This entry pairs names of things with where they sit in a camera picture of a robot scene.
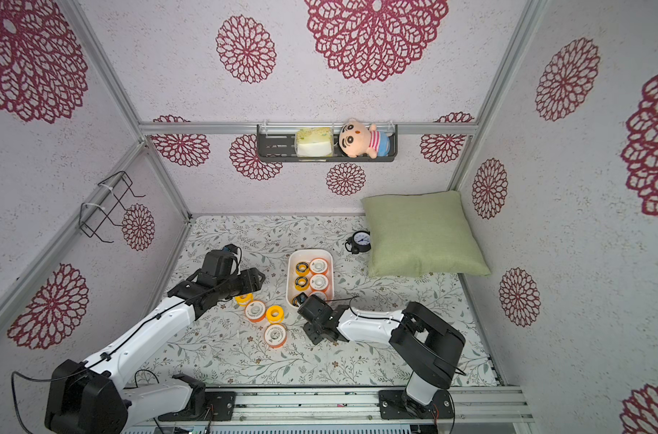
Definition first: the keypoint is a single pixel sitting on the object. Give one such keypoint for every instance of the cartoon boy plush doll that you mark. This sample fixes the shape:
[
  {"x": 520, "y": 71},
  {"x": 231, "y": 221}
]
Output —
[{"x": 358, "y": 140}]

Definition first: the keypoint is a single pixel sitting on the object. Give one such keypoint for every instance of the black wire wall rack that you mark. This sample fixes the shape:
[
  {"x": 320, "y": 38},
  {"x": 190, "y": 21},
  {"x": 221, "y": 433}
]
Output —
[{"x": 93, "y": 216}]

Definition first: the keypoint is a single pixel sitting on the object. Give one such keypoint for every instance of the green square pillow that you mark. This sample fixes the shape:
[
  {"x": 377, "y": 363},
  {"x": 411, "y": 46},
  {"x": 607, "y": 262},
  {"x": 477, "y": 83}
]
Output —
[{"x": 414, "y": 235}]

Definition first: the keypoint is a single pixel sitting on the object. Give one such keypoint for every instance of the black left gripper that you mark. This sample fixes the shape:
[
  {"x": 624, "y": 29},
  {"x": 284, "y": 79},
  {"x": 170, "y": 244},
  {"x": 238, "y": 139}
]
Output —
[{"x": 251, "y": 279}]

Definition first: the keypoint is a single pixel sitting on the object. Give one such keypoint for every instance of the white plastic storage box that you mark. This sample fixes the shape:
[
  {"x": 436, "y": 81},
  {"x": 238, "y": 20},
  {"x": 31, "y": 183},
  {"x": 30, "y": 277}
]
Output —
[{"x": 308, "y": 255}]

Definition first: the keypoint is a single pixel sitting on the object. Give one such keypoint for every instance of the yellow-green sponge pack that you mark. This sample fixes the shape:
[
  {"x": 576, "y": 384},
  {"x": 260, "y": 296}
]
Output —
[{"x": 314, "y": 142}]

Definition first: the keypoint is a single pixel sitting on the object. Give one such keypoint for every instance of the orange white tape roll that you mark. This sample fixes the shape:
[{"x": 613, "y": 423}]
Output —
[
  {"x": 255, "y": 311},
  {"x": 320, "y": 294},
  {"x": 275, "y": 335},
  {"x": 320, "y": 282},
  {"x": 319, "y": 266}
]

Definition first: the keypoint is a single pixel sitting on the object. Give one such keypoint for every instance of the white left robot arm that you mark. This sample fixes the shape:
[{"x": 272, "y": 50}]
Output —
[{"x": 93, "y": 396}]

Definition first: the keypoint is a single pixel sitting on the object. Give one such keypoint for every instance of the black yellow small tape roll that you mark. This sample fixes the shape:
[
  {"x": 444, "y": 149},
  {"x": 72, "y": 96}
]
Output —
[{"x": 302, "y": 268}]

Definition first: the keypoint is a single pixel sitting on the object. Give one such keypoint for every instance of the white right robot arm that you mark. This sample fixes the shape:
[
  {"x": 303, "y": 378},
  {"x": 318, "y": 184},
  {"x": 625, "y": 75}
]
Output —
[{"x": 429, "y": 345}]

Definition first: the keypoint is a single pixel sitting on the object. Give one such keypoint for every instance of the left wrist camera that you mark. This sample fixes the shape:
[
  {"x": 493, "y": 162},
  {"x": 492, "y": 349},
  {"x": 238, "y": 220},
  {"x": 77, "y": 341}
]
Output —
[{"x": 233, "y": 249}]

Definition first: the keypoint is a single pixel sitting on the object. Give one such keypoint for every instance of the yellow tape roll centre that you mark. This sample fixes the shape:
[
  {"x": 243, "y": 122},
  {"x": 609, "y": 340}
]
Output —
[{"x": 275, "y": 314}]

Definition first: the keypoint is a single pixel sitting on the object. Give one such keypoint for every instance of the yellow tape roll far left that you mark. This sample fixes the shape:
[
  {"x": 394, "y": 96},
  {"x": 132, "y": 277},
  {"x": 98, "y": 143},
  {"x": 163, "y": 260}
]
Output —
[{"x": 244, "y": 300}]

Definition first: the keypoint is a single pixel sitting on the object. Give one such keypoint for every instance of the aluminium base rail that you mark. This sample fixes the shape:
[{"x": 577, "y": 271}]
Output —
[{"x": 275, "y": 406}]

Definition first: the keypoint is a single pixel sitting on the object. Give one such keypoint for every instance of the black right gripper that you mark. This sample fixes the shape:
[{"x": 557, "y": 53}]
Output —
[{"x": 312, "y": 309}]

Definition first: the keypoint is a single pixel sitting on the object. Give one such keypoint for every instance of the black round alarm clock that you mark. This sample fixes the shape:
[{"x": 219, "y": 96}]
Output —
[{"x": 359, "y": 242}]

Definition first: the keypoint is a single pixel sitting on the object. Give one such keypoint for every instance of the black wall shelf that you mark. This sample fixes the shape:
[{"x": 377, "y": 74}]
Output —
[{"x": 276, "y": 144}]

